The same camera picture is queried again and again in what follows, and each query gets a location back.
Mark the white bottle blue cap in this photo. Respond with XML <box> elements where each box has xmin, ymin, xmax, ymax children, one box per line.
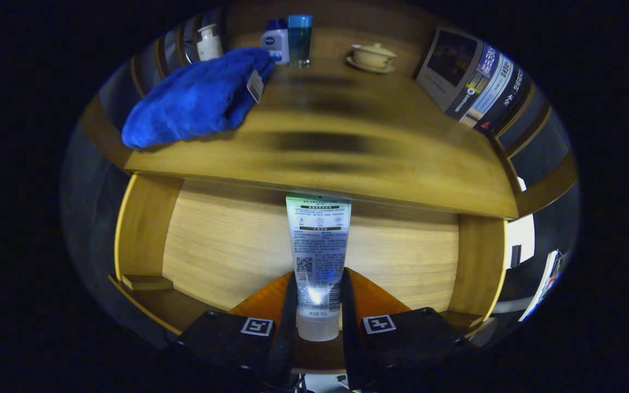
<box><xmin>260</xmin><ymin>19</ymin><xmax>290</xmax><ymax>66</ymax></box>

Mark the white drawer unit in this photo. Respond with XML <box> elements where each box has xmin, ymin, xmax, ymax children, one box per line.
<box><xmin>506</xmin><ymin>177</ymin><xmax>536</xmax><ymax>268</ymax></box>

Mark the white pump bottle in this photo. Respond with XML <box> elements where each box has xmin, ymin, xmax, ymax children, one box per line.
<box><xmin>197</xmin><ymin>23</ymin><xmax>223</xmax><ymax>62</ymax></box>

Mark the wooden drawer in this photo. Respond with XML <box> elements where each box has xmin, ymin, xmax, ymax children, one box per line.
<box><xmin>108</xmin><ymin>174</ymin><xmax>509</xmax><ymax>377</ymax></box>

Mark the teal bottle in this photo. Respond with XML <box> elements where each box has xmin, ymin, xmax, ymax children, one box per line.
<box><xmin>287</xmin><ymin>14</ymin><xmax>313</xmax><ymax>68</ymax></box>

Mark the wooden countertop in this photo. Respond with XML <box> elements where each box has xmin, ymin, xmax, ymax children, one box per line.
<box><xmin>123</xmin><ymin>55</ymin><xmax>520</xmax><ymax>220</ymax></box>

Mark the pale spine book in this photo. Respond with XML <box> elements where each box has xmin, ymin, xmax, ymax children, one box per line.
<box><xmin>459</xmin><ymin>53</ymin><xmax>514</xmax><ymax>129</ymax></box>

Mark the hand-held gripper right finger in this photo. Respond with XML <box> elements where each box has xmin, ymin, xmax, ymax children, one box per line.
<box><xmin>341</xmin><ymin>267</ymin><xmax>473</xmax><ymax>391</ymax></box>

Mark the blue spine book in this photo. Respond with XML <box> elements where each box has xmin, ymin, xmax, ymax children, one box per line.
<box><xmin>416</xmin><ymin>27</ymin><xmax>498</xmax><ymax>121</ymax></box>

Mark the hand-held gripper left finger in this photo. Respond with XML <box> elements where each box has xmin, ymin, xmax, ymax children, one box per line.
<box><xmin>175</xmin><ymin>271</ymin><xmax>299</xmax><ymax>393</ymax></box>

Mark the black spine book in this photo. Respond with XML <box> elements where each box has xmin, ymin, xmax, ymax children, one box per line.
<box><xmin>476</xmin><ymin>65</ymin><xmax>533</xmax><ymax>135</ymax></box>

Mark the blue towel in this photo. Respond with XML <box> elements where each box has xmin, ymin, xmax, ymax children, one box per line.
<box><xmin>121</xmin><ymin>47</ymin><xmax>275</xmax><ymax>150</ymax></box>

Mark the wooden cabinet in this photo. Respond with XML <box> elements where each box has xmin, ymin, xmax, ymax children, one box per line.
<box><xmin>82</xmin><ymin>5</ymin><xmax>580</xmax><ymax>219</ymax></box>

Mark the white side table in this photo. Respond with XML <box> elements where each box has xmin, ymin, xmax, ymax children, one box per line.
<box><xmin>519</xmin><ymin>249</ymin><xmax>566</xmax><ymax>323</ymax></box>

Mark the beige lidded teacup with saucer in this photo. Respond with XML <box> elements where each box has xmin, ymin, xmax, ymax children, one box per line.
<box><xmin>346</xmin><ymin>43</ymin><xmax>397</xmax><ymax>74</ymax></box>

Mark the white squeeze tube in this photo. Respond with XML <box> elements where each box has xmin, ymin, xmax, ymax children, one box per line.
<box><xmin>286</xmin><ymin>192</ymin><xmax>352</xmax><ymax>342</ymax></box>

